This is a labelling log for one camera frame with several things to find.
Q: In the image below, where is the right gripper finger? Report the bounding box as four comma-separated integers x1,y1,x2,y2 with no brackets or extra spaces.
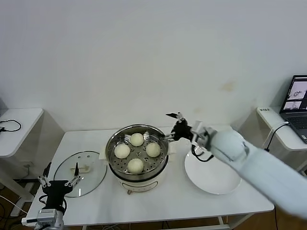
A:
165,111,187,123
157,131,176,141

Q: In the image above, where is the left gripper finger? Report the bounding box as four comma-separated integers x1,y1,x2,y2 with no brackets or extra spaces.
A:
37,162,52,188
64,162,82,188

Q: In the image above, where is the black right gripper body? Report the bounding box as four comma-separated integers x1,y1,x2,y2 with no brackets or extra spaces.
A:
172,119,192,141

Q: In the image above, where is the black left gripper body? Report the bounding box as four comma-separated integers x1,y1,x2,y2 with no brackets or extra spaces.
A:
42,180,72,209

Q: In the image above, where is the round glass pot lid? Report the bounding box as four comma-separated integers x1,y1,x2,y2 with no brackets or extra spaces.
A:
53,150,108,198

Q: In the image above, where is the white steamed baozi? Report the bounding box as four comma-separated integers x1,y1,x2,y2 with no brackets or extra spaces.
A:
130,133,145,147
145,142,162,158
114,144,131,159
127,158,145,174

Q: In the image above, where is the perforated steel steamer basket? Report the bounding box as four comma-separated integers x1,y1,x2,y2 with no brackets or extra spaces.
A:
99,124,177,179

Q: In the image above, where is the white round plate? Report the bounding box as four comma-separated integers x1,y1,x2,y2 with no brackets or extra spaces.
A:
184,149,242,195

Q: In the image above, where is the cream electric cooker base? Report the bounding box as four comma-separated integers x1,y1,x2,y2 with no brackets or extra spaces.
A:
109,153,177,195

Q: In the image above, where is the white side table with label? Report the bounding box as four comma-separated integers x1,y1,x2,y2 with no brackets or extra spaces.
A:
236,106,307,178

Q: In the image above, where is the grey open laptop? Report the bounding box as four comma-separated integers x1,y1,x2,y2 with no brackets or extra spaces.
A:
279,75,307,144

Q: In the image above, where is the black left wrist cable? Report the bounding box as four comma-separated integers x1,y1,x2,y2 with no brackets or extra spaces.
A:
38,194,68,213

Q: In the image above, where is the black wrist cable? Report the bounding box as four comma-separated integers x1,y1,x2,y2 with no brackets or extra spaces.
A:
191,143,214,162
38,194,68,213

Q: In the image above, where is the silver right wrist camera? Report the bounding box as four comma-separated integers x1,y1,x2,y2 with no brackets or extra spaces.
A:
190,120,214,154

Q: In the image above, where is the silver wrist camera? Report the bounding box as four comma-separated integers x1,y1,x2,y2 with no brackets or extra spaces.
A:
22,208,58,226
190,120,214,154

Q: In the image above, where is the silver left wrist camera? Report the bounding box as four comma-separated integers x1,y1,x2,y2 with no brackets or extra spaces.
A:
22,208,58,226

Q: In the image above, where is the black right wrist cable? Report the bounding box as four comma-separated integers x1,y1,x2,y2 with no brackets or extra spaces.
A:
191,143,214,162

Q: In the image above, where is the white floor cable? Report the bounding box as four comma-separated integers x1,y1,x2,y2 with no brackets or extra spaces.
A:
0,195,27,214

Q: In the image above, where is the thin black looped cable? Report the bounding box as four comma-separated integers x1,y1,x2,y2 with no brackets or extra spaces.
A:
0,119,23,133

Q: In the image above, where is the white laptop cable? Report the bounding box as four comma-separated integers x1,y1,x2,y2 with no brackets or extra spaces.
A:
262,121,290,150

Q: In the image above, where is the white main table frame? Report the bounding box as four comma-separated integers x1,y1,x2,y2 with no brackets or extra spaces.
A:
79,214,255,230

